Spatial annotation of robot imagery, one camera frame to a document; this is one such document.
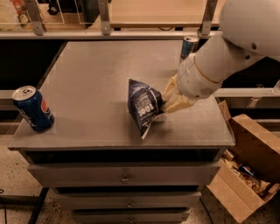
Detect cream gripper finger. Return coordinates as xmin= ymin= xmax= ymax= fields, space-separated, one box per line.
xmin=161 ymin=105 xmax=174 ymax=113
xmin=162 ymin=82 xmax=173 ymax=102

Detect blue chip bag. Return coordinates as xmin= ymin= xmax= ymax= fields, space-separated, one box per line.
xmin=128 ymin=79 xmax=163 ymax=139

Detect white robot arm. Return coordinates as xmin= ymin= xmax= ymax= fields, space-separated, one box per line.
xmin=162 ymin=0 xmax=280 ymax=113

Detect blue silver energy drink can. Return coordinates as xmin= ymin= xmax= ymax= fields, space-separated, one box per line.
xmin=180 ymin=35 xmax=200 ymax=62

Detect blue pepsi can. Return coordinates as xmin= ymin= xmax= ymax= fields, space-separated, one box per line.
xmin=12 ymin=86 xmax=54 ymax=132

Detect top drawer knob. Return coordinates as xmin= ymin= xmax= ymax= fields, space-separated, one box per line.
xmin=121 ymin=174 xmax=130 ymax=184

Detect grey drawer cabinet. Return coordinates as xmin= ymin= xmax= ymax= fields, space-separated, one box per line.
xmin=10 ymin=40 xmax=233 ymax=224

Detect snack items in box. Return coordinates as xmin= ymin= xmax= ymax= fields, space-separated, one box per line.
xmin=222 ymin=150 xmax=270 ymax=197

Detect open cardboard box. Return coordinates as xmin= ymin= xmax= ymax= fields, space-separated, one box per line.
xmin=207 ymin=101 xmax=280 ymax=223

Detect grey metal shelf rail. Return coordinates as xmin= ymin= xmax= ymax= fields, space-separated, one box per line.
xmin=0 ymin=0 xmax=226 ymax=40

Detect black floor cable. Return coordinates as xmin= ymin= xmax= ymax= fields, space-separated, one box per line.
xmin=0 ymin=188 xmax=8 ymax=224

